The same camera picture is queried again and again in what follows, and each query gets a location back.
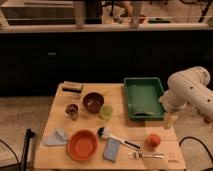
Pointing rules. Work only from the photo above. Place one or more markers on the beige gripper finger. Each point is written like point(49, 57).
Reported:
point(169, 120)

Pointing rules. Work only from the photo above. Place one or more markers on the red apple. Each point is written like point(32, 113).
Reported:
point(153, 140)

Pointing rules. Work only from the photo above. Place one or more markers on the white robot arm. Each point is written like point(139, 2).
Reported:
point(187, 87)

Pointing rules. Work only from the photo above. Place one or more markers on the light green plastic cup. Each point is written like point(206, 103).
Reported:
point(105, 112)

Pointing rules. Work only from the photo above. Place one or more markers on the dark metal cup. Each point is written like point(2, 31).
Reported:
point(72, 111)

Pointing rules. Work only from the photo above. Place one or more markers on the green plastic tray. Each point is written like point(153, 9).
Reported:
point(142, 98)

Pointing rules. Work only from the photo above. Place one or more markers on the silver fork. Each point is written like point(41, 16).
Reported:
point(137, 155)

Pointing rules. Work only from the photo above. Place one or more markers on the blue sponge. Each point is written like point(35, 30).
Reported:
point(111, 149)

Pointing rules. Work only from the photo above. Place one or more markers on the dark red bowl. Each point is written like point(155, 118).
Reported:
point(93, 102)

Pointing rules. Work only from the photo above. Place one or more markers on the orange bowl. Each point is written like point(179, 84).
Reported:
point(82, 145)

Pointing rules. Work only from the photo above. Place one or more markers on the wooden block with black strip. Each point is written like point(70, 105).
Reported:
point(72, 87)

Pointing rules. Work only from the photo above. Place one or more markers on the grey folded cloth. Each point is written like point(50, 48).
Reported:
point(57, 138)

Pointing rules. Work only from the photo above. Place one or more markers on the dish brush white handle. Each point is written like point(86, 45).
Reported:
point(104, 133)

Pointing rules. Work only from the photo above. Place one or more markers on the black stand post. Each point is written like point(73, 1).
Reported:
point(29, 134)

